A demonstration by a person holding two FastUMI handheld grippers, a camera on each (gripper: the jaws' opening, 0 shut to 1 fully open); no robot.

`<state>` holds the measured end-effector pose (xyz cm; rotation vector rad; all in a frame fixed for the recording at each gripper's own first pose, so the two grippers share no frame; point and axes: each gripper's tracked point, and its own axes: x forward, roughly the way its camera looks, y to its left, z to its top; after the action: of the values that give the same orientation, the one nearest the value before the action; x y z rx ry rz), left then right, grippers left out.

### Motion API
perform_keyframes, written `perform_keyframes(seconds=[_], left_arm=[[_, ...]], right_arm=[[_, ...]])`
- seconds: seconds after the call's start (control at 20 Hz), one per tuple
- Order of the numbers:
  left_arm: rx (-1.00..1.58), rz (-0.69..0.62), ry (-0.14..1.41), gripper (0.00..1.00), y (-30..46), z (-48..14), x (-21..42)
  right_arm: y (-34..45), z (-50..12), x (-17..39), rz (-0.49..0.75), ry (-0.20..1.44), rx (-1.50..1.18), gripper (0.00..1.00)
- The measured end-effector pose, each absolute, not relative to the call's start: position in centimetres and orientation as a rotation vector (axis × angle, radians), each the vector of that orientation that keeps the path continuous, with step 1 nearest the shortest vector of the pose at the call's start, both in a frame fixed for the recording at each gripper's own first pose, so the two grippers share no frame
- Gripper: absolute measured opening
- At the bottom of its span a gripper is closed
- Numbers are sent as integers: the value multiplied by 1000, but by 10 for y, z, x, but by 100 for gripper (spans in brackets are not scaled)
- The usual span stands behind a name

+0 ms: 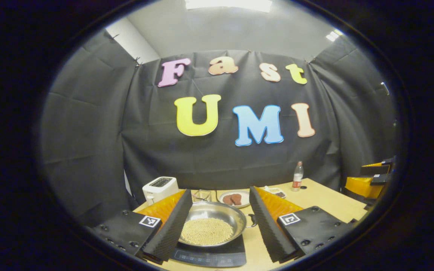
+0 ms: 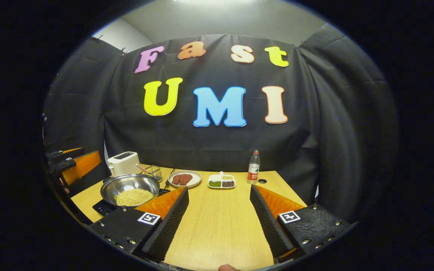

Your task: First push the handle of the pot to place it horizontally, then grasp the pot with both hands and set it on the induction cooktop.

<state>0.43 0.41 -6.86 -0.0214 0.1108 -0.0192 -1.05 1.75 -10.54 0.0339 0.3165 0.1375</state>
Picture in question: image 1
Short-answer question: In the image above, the white toaster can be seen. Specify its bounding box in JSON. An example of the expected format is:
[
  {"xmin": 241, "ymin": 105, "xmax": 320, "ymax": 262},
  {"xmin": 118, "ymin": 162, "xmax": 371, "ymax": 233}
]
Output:
[{"xmin": 142, "ymin": 177, "xmax": 180, "ymax": 206}]

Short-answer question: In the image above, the small ceiling light panel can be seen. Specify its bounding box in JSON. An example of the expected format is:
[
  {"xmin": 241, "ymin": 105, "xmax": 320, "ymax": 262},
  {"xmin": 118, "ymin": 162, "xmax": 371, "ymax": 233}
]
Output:
[{"xmin": 325, "ymin": 29, "xmax": 344, "ymax": 42}]

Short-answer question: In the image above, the metal wire basket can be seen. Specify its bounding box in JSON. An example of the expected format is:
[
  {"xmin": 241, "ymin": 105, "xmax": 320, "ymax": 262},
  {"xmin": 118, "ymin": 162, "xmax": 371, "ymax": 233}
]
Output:
[{"xmin": 193, "ymin": 189, "xmax": 212, "ymax": 202}]

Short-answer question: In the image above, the black induction cooktop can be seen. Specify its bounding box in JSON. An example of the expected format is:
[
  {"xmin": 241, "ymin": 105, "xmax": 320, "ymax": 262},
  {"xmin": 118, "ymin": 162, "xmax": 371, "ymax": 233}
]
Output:
[{"xmin": 170, "ymin": 233, "xmax": 247, "ymax": 268}]

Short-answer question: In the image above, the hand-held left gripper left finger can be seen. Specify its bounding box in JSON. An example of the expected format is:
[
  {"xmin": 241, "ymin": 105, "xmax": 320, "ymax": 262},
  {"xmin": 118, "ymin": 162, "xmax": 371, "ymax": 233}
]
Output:
[{"xmin": 89, "ymin": 189, "xmax": 194, "ymax": 264}]

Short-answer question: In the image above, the red label plastic bottle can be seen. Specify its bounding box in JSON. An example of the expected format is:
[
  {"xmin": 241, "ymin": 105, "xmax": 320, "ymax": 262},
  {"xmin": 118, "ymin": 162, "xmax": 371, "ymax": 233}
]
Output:
[{"xmin": 292, "ymin": 161, "xmax": 304, "ymax": 192}]

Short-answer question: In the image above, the pile of soybeans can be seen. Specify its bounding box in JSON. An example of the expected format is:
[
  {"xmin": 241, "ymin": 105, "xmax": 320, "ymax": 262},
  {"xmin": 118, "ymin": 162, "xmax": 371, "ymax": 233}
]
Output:
[{"xmin": 181, "ymin": 218, "xmax": 234, "ymax": 246}]

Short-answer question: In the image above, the black backdrop cloth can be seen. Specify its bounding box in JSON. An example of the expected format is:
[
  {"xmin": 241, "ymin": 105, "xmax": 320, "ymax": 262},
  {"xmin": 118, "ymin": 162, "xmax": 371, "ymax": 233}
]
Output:
[{"xmin": 40, "ymin": 30, "xmax": 398, "ymax": 226}]

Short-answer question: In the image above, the large ceiling light panel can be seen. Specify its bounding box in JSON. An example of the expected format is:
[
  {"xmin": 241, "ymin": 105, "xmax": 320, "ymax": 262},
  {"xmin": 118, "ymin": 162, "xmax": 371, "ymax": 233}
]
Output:
[{"xmin": 185, "ymin": 0, "xmax": 273, "ymax": 12}]

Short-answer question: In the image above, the white divided bean dish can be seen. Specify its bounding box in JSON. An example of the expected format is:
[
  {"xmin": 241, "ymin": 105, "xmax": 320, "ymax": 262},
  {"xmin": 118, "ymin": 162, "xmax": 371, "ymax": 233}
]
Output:
[{"xmin": 264, "ymin": 186, "xmax": 287, "ymax": 199}]

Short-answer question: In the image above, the round white plate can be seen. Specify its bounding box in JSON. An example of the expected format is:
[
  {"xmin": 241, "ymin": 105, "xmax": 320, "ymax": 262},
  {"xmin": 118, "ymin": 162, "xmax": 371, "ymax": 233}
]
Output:
[{"xmin": 218, "ymin": 190, "xmax": 251, "ymax": 209}]

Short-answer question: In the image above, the steel pot with black handles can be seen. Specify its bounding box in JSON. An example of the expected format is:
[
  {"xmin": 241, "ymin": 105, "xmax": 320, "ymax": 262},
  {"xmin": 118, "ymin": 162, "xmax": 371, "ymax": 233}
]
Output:
[{"xmin": 177, "ymin": 201, "xmax": 258, "ymax": 248}]

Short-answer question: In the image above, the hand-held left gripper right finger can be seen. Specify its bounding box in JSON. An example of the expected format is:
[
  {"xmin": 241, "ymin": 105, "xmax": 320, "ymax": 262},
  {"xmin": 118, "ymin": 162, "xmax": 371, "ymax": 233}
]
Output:
[{"xmin": 249, "ymin": 186, "xmax": 355, "ymax": 263}]

